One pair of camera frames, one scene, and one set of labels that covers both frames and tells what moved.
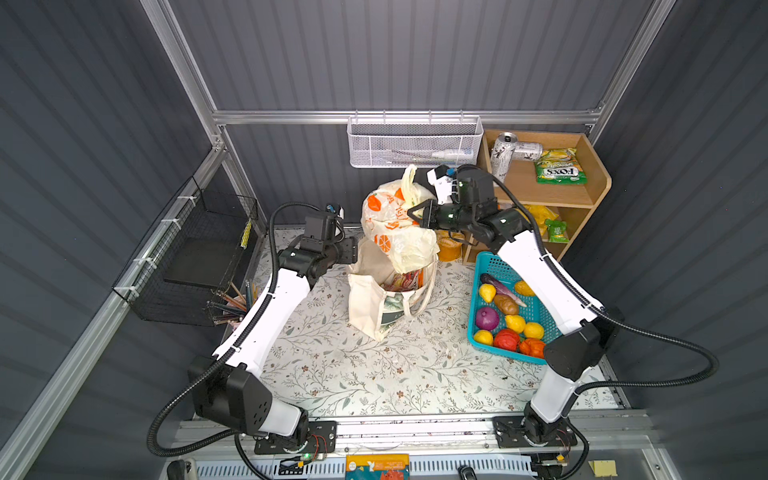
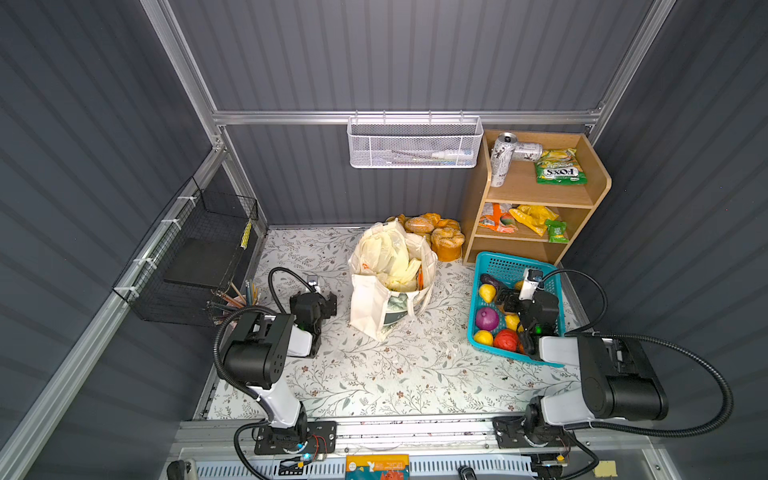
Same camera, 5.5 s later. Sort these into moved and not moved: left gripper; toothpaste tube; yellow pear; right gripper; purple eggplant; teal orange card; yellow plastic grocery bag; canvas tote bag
Moved: left gripper; yellow plastic grocery bag; right gripper
Not moved: canvas tote bag; yellow pear; purple eggplant; teal orange card; toothpaste tube
